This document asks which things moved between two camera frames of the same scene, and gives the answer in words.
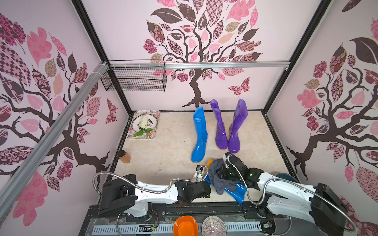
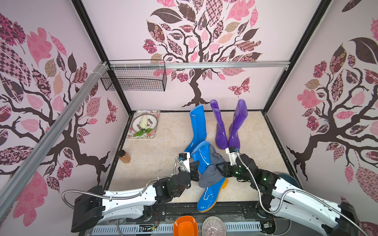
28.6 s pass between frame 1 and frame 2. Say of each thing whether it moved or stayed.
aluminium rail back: stayed
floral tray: stayed
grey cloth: moved
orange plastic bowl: stayed
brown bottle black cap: stayed
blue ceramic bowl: stayed
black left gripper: moved
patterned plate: stayed
